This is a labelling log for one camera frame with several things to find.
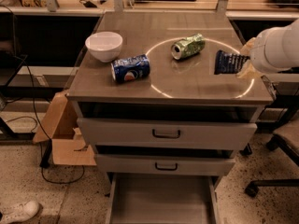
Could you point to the grey top drawer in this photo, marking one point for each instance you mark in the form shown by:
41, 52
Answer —
167, 134

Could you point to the blue RXBAR snack bar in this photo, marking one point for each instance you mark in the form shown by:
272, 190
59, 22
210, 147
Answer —
228, 63

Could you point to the grey drawer cabinet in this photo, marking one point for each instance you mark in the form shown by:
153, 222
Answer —
175, 90

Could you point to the grey middle drawer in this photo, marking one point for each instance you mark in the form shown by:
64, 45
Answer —
163, 165

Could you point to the green crushed soda can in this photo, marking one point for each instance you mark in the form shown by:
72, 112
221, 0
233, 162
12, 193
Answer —
188, 46

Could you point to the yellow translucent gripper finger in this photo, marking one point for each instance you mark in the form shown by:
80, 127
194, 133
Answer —
247, 47
248, 71

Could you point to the grey open bottom drawer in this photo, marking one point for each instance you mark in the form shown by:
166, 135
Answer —
162, 199

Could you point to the black office chair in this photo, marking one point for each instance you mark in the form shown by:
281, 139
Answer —
285, 137

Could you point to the dark side desk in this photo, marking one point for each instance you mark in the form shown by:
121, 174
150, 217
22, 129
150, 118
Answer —
10, 65

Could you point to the blue crushed Pepsi can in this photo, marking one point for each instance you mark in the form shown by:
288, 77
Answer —
129, 69

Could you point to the white ceramic bowl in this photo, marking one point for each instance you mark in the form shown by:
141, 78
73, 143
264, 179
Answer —
104, 46

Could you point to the brown cardboard box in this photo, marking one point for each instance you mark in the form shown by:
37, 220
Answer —
59, 130

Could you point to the white sneaker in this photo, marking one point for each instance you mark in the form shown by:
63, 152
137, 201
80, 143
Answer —
19, 212

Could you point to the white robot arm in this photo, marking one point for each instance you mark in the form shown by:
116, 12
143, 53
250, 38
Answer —
273, 50

